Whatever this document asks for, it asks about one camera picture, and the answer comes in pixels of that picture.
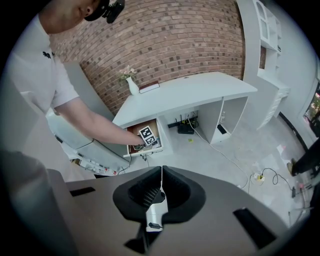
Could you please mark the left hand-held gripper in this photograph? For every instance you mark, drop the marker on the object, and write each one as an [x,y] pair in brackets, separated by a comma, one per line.
[148,136]

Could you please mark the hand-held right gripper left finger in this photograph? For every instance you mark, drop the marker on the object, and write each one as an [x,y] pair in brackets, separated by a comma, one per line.
[135,197]

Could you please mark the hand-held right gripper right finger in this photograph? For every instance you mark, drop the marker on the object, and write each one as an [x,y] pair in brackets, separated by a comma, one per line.
[185,200]

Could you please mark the white wooden drawer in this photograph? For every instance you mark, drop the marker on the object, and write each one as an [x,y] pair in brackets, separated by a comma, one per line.
[135,132]

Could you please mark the person's left forearm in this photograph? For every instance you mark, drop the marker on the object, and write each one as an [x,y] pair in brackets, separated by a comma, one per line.
[100,125]

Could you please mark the black router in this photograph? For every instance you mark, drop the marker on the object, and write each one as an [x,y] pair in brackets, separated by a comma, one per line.
[185,128]

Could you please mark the yellow paper scrap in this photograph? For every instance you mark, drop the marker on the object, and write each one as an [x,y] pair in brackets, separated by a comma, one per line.
[190,140]

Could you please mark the red-brown book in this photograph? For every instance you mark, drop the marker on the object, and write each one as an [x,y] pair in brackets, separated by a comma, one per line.
[149,87]

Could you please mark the white desk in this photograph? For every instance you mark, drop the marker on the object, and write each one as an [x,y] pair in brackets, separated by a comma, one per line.
[190,92]

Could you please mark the pink flowers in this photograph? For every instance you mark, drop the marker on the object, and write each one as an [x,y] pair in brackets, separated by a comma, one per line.
[127,73]

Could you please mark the flat black device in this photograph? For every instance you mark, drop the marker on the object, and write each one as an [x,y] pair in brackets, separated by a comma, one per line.
[222,129]

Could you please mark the white yellow power strip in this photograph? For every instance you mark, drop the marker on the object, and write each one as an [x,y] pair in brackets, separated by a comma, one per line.
[259,176]

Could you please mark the person's white T-shirt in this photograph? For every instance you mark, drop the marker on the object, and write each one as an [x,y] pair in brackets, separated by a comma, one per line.
[37,67]

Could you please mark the white bookcase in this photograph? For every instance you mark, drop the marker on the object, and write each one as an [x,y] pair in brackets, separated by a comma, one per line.
[267,50]

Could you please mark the person's head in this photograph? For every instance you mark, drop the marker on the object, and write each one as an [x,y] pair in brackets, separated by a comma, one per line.
[67,12]

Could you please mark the black head-worn camera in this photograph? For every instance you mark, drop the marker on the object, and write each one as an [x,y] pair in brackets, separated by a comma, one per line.
[110,10]

